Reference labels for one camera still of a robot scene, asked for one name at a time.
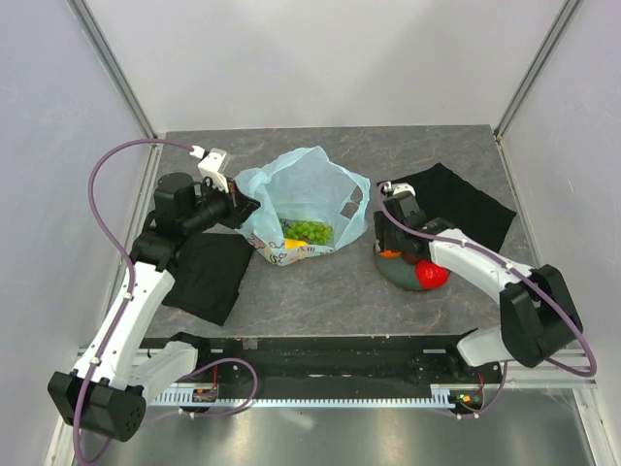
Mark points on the yellow mango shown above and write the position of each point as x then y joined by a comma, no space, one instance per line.
292,244

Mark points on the left aluminium corner post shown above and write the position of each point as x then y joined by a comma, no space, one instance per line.
97,39

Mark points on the aluminium corner post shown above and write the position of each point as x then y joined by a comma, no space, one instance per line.
549,43
97,39

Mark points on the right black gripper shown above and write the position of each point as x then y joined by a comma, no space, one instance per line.
383,223

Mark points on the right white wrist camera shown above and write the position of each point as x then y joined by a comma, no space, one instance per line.
389,189

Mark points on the black cloth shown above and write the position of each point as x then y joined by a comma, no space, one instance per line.
442,193
208,274

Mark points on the red apple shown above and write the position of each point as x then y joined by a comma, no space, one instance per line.
430,275

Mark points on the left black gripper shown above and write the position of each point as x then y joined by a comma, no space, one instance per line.
239,206

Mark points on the dark purple plum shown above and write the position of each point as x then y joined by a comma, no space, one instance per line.
411,259

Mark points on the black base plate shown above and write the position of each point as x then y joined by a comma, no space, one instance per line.
419,360

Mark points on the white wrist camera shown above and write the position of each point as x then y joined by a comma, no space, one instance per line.
389,189
211,166

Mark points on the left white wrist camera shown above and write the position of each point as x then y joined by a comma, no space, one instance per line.
211,166

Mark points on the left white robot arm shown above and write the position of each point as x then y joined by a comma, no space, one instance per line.
106,393

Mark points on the toothed cable duct rail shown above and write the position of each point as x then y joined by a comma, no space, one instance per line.
190,397

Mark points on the dark fruit plate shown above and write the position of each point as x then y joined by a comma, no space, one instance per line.
398,272

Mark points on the orange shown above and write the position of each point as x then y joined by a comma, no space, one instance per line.
389,253

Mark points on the green grape bunch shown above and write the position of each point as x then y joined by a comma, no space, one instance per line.
310,232

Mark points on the right black cloth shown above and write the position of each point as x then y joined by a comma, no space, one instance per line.
442,193

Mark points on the right aluminium corner post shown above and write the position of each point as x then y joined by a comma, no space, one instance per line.
549,43

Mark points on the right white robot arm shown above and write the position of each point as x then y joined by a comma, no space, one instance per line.
538,316

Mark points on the left black cloth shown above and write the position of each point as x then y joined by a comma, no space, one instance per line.
208,274

